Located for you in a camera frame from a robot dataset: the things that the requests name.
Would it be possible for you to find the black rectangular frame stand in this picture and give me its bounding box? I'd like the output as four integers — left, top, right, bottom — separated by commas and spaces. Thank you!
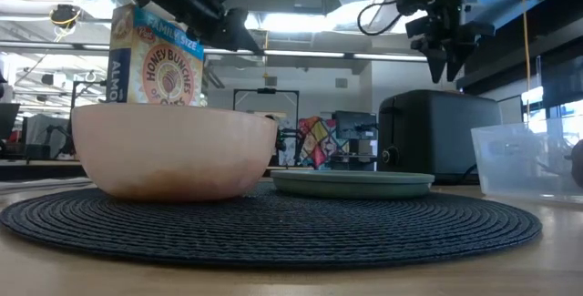
232, 87, 301, 128

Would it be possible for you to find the green plate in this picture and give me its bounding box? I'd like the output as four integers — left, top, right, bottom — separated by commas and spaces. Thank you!
270, 169, 436, 200

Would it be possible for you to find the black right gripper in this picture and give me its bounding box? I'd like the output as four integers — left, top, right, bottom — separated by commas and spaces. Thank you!
405, 13, 477, 85

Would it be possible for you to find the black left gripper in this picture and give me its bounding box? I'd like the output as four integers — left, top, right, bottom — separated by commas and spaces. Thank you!
159, 0, 264, 54

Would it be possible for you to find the dark woven round placemat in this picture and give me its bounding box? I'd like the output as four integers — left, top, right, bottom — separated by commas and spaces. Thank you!
0, 181, 544, 270

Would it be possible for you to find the black monitor on stand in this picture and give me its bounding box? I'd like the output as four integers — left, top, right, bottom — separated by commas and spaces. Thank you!
332, 109, 379, 142

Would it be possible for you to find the black light stand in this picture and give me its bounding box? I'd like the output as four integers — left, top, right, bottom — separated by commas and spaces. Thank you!
67, 79, 108, 108

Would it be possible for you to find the fluorescent strip light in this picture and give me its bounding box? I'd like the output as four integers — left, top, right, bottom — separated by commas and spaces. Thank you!
262, 49, 346, 59
353, 52, 434, 63

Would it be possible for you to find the Honey Bunches cereal box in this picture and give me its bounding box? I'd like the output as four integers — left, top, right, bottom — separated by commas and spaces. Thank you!
106, 4, 206, 107

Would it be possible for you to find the pink bowl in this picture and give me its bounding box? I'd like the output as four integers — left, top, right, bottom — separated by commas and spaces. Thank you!
71, 103, 279, 203

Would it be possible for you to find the black toaster power cable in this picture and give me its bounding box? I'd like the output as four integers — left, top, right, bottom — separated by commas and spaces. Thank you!
458, 163, 478, 184

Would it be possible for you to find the clear plastic bin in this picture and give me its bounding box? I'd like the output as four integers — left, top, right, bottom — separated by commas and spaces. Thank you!
470, 116, 583, 204

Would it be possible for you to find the black reel with yellow cable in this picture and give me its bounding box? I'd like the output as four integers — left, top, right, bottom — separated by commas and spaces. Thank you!
49, 3, 83, 29

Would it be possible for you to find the black toaster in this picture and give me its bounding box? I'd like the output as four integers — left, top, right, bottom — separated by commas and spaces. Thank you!
376, 88, 504, 186

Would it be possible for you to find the colourful patchwork panel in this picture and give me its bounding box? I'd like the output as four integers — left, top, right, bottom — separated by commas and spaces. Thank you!
298, 115, 351, 170

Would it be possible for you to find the black flat monitor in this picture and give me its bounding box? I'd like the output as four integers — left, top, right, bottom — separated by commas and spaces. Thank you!
0, 102, 22, 140

